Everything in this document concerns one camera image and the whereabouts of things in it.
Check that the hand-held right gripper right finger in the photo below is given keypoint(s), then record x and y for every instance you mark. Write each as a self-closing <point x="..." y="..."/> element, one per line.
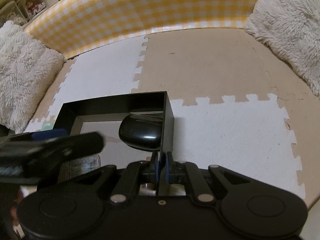
<point x="168" y="173"/>

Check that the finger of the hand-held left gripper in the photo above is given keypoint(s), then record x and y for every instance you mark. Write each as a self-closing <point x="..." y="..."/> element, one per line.
<point x="50" y="134"/>
<point x="80" y="143"/>

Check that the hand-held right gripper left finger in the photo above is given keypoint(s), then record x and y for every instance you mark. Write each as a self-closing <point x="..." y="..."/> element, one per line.
<point x="157" y="170"/>

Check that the mint green round case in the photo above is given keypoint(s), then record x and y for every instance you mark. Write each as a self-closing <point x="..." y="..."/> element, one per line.
<point x="47" y="127"/>

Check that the black earbud case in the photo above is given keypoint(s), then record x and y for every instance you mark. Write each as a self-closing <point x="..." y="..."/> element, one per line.
<point x="137" y="132"/>

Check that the black box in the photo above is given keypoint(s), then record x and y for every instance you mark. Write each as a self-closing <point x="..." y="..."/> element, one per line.
<point x="169" y="125"/>

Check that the fluffy white pillow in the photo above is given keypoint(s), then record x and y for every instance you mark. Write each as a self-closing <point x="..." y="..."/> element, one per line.
<point x="25" y="75"/>
<point x="287" y="25"/>

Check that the foam puzzle floor mat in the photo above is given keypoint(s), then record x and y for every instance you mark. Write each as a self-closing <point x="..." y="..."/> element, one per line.
<point x="212" y="67"/>

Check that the clear doll display case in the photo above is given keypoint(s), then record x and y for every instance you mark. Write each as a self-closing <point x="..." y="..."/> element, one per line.
<point x="10" y="13"/>
<point x="32" y="5"/>

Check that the yellow checkered bed cover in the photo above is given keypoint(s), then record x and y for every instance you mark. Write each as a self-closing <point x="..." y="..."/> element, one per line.
<point x="125" y="12"/>

